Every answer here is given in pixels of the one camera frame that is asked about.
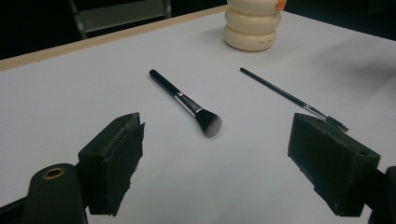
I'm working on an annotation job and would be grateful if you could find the black spoolie brush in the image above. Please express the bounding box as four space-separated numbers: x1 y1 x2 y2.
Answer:
239 67 349 133

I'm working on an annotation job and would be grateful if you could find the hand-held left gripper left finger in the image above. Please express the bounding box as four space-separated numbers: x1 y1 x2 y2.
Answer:
78 112 147 217

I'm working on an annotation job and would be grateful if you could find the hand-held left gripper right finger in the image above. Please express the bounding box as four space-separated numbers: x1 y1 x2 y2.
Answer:
287 112 381 217

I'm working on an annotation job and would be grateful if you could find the cream ringed brush holder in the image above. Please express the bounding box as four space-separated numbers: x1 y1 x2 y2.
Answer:
222 0 287 52

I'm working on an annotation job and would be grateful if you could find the grey metal stand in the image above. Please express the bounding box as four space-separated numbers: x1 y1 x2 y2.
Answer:
68 0 173 40

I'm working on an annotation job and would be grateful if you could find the black powder makeup brush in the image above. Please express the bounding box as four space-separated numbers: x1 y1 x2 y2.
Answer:
148 68 223 138

